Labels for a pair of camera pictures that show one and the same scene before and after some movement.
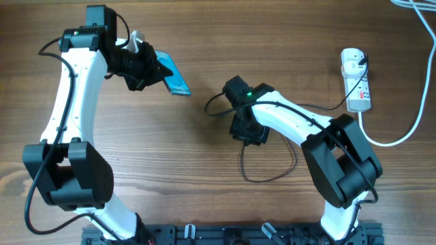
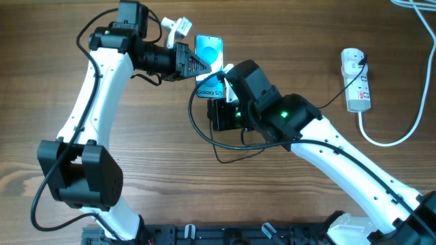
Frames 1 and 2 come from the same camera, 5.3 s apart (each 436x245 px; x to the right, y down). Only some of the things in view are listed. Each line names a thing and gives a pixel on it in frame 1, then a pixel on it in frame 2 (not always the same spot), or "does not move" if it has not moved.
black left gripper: x=151 y=72 to x=183 y=56
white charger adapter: x=351 y=68 does not move
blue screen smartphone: x=175 y=83 to x=211 y=49
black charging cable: x=271 y=179 to x=362 y=62
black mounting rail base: x=241 y=234 does not move
